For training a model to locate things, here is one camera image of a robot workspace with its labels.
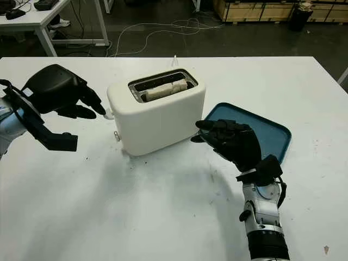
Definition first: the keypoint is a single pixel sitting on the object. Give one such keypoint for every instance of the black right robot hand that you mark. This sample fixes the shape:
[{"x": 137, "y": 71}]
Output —
[{"x": 239, "y": 146}]

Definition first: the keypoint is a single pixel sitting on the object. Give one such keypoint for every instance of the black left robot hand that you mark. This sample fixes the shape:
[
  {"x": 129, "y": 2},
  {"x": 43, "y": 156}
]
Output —
[{"x": 51, "y": 87}]

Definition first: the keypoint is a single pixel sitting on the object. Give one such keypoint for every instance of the white toaster lever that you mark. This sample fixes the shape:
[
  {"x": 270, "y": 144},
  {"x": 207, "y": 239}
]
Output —
[{"x": 110, "y": 116}]

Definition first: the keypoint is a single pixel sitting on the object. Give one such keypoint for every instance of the white bread slice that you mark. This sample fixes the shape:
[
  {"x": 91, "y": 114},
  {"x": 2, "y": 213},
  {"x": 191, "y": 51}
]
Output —
[{"x": 166, "y": 89}]

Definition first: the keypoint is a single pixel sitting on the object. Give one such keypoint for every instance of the blue plastic tray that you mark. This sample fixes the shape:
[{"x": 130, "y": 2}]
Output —
[{"x": 272, "y": 136}]

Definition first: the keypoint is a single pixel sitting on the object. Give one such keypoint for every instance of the chrome toaster dial knob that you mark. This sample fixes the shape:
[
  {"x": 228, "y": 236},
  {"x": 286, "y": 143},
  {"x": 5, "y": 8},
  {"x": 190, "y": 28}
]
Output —
[{"x": 117, "y": 136}]

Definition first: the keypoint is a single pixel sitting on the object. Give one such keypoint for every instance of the white two-slot toaster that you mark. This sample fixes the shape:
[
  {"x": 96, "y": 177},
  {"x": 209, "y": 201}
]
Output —
[{"x": 157, "y": 125}]

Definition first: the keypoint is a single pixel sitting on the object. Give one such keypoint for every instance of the white shoe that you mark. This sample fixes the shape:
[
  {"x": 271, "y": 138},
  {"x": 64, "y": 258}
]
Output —
[{"x": 60, "y": 24}]

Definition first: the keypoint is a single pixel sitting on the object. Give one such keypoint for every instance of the white office desk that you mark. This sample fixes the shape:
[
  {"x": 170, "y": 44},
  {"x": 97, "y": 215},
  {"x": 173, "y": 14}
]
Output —
[{"x": 27, "y": 23}]

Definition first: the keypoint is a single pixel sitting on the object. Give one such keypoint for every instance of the black computer mouse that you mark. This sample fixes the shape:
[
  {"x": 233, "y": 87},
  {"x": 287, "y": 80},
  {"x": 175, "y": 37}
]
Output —
[{"x": 15, "y": 15}]

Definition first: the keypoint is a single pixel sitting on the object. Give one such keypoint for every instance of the black desktop device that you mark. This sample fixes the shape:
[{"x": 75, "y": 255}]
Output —
[{"x": 46, "y": 4}]

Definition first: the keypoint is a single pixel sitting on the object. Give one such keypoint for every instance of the wooden crate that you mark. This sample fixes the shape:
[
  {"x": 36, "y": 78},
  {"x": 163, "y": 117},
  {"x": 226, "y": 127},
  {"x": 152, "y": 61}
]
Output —
[{"x": 253, "y": 11}]

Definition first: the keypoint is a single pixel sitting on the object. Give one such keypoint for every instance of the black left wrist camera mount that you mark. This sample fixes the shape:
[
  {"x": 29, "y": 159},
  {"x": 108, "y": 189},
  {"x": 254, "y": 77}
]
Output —
[{"x": 54, "y": 141}]

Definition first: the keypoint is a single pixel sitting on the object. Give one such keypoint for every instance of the white slanted frame bar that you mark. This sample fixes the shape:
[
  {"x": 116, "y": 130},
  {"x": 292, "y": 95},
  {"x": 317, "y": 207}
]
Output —
[{"x": 343, "y": 76}]

